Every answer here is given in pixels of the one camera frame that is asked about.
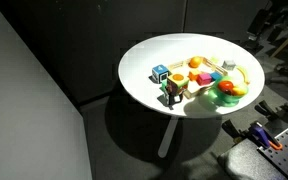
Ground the orange cube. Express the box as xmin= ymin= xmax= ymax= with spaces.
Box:
xmin=187 ymin=68 xmax=202 ymax=82

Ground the dark green cube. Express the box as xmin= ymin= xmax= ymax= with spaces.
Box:
xmin=160 ymin=79 xmax=169 ymax=92

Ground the blue number cube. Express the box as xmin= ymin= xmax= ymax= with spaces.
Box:
xmin=151 ymin=63 xmax=170 ymax=84

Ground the multicolour cube toy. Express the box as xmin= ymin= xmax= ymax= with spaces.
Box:
xmin=163 ymin=72 xmax=190 ymax=110

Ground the pink cube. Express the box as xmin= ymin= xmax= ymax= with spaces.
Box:
xmin=196 ymin=72 xmax=213 ymax=87

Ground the small blue cube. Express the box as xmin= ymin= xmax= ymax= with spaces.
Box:
xmin=209 ymin=71 xmax=223 ymax=83

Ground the grey cube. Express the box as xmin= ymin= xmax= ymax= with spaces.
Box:
xmin=222 ymin=59 xmax=237 ymax=72

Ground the white table leg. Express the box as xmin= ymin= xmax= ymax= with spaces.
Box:
xmin=157 ymin=116 xmax=179 ymax=159

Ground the wooden tray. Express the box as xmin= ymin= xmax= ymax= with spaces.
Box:
xmin=166 ymin=55 xmax=229 ymax=100

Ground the orange fruit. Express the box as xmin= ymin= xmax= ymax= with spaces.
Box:
xmin=188 ymin=56 xmax=204 ymax=69

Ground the red tomato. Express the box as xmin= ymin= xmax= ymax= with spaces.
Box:
xmin=217 ymin=80 xmax=235 ymax=93

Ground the green bowl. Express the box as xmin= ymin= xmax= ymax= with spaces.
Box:
xmin=213 ymin=75 xmax=250 ymax=107

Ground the yellow fruit in bowl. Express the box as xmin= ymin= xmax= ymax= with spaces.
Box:
xmin=231 ymin=84 xmax=249 ymax=97

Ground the yellow banana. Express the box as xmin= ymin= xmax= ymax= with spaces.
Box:
xmin=235 ymin=65 xmax=251 ymax=85

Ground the grey pad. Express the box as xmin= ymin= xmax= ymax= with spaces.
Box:
xmin=216 ymin=137 xmax=286 ymax=180

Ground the purple clamp orange tip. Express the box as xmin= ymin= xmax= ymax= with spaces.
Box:
xmin=248 ymin=121 xmax=284 ymax=151

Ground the black chair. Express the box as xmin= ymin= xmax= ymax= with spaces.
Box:
xmin=245 ymin=0 xmax=288 ymax=53

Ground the dark perforated mounting board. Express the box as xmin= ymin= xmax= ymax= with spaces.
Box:
xmin=257 ymin=121 xmax=288 ymax=180

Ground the black clamp handle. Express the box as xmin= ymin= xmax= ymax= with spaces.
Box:
xmin=254 ymin=99 xmax=282 ymax=122
xmin=221 ymin=118 xmax=252 ymax=142

